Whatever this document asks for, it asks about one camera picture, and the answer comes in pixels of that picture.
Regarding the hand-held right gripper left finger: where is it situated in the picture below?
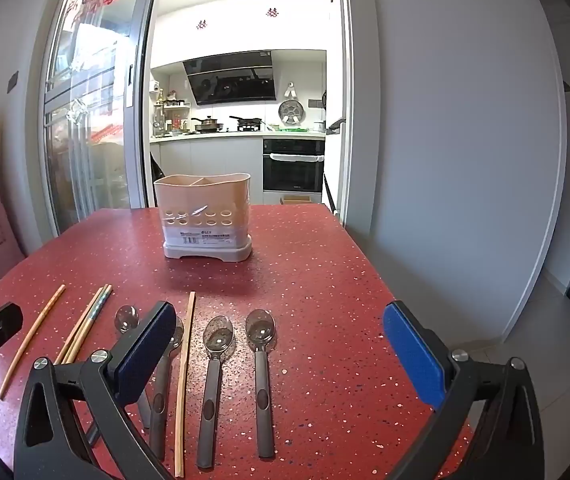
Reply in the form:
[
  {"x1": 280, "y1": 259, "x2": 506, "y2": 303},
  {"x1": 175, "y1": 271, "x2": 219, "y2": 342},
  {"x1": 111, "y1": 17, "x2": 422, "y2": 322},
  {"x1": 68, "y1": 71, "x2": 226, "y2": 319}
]
[{"x1": 14, "y1": 301, "x2": 177, "y2": 480}]

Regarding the black range hood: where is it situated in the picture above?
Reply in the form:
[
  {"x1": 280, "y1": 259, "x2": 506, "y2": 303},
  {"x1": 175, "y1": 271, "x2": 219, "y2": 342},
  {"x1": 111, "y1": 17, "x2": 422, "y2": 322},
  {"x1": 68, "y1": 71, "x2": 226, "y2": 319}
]
[{"x1": 182, "y1": 51, "x2": 277, "y2": 107}]

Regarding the sliding glass door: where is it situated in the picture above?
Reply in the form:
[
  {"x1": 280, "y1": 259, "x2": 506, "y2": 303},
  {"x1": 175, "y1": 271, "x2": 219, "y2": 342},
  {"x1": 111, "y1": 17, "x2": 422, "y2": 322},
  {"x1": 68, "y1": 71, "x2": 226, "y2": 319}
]
[{"x1": 29, "y1": 0, "x2": 162, "y2": 243}]

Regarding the white refrigerator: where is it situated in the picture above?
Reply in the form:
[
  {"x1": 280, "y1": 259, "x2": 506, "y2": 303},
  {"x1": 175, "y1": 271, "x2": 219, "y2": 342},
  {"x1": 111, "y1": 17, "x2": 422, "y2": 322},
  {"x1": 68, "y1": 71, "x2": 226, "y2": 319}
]
[{"x1": 317, "y1": 0, "x2": 354, "y2": 219}]

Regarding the black frying pan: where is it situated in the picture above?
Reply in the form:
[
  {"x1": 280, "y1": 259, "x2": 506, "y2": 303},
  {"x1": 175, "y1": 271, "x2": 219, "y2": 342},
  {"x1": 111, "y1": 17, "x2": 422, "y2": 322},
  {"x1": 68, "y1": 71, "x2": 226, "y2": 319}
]
[{"x1": 228, "y1": 115, "x2": 264, "y2": 131}]

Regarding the round metal steamer rack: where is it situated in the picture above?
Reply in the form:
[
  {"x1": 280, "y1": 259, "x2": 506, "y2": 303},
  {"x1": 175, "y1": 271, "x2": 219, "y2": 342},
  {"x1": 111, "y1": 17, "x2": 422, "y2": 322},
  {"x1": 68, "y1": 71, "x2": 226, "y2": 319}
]
[{"x1": 278, "y1": 99, "x2": 305, "y2": 126}]

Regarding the blue patterned wooden chopstick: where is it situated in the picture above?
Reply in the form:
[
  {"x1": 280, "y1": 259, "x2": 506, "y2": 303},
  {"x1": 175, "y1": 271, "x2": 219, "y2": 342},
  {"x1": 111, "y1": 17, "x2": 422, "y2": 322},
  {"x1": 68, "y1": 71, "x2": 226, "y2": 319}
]
[{"x1": 62, "y1": 284, "x2": 114, "y2": 365}]

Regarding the beige plastic utensil holder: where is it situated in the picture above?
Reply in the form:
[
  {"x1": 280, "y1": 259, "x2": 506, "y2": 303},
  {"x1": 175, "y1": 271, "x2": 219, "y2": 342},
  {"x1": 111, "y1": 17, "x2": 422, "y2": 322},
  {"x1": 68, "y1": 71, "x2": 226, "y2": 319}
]
[{"x1": 153, "y1": 172, "x2": 254, "y2": 264}]

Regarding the plain wooden chopstick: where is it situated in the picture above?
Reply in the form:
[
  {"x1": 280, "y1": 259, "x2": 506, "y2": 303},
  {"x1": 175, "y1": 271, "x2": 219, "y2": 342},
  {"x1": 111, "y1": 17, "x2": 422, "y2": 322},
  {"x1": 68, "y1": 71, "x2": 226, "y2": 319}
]
[
  {"x1": 174, "y1": 291, "x2": 197, "y2": 478},
  {"x1": 0, "y1": 284, "x2": 66, "y2": 401},
  {"x1": 54, "y1": 286, "x2": 107, "y2": 365}
]

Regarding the lidded cooking pot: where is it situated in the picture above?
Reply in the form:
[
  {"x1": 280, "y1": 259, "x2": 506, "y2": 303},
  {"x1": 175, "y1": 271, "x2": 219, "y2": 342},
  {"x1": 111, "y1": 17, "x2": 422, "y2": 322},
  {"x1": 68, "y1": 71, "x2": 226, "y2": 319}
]
[{"x1": 191, "y1": 115, "x2": 226, "y2": 134}]

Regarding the clear door hook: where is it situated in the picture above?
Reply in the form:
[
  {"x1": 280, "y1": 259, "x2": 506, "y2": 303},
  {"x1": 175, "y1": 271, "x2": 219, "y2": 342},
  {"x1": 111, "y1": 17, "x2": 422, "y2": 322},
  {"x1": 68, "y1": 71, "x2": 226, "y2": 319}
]
[{"x1": 66, "y1": 98, "x2": 89, "y2": 124}]

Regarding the spice rack with bottles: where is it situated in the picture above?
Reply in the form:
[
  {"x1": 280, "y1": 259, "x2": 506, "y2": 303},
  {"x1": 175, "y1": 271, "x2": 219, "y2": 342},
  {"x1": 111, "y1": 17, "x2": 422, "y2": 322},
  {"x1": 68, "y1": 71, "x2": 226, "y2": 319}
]
[{"x1": 150, "y1": 88, "x2": 191, "y2": 137}]

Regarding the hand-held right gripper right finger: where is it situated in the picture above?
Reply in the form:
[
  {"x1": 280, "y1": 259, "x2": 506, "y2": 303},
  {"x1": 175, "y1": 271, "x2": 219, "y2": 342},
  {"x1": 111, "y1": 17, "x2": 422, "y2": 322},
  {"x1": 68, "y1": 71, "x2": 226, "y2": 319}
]
[{"x1": 383, "y1": 300, "x2": 546, "y2": 480}]

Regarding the white kitchen counter cabinet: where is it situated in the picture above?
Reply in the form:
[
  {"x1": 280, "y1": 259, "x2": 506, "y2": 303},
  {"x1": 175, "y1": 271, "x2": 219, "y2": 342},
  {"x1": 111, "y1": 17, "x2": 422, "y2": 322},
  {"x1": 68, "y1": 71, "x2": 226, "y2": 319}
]
[{"x1": 149, "y1": 130, "x2": 327, "y2": 207}]

